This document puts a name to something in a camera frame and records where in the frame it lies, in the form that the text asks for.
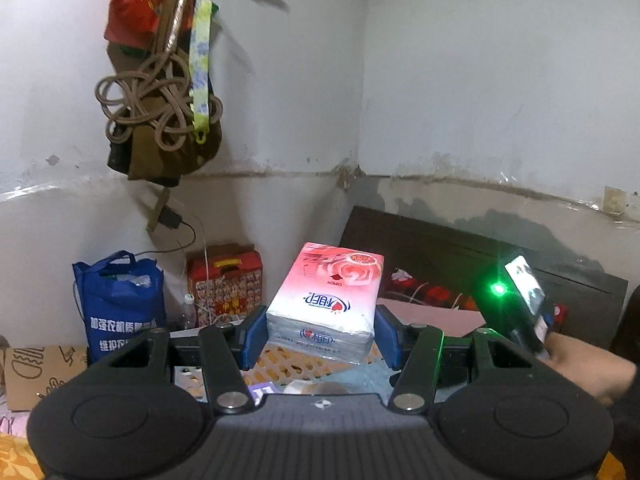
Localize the brown cardboard box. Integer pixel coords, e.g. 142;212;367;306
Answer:
2;344;92;412

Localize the clear plastic basket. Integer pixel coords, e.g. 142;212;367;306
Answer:
172;336;401;403

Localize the hanging bags and rope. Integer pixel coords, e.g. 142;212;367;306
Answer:
93;0;224;152

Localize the pink tissue pack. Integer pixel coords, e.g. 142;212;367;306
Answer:
266;242;385;364

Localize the orange floral blanket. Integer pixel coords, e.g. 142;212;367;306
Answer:
0;400;47;480

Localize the red patterned gift box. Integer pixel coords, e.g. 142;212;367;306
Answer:
186;243;265;331

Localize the green patterned lanyard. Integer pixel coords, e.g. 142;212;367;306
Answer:
188;0;219;146

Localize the person's right hand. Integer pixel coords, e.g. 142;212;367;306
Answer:
544;332;639;407

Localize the clear plastic bottle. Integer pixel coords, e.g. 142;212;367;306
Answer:
179;293;199;332

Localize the dark wooden headboard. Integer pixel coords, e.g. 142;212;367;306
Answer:
339;204;629;343

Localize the brown hanging strap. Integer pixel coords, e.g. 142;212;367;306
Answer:
144;186;169;234

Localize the white cable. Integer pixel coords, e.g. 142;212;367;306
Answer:
201;219;213;286

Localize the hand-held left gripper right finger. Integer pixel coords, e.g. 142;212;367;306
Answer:
374;304;532;415

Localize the red patterned blanket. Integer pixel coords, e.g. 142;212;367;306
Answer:
389;266;569;322

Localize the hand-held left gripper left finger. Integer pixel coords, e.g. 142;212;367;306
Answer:
106;304;269;416

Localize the blue shopping bag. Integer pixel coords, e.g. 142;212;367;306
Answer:
72;250;167;367

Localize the brown hanging bag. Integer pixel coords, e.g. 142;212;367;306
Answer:
106;44;224;189

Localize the pink sheet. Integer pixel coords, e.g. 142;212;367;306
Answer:
376;297;490;342

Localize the purple packet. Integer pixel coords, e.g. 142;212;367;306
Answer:
249;381;275;407

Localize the red hanging bag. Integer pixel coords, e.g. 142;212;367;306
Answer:
103;0;187;52

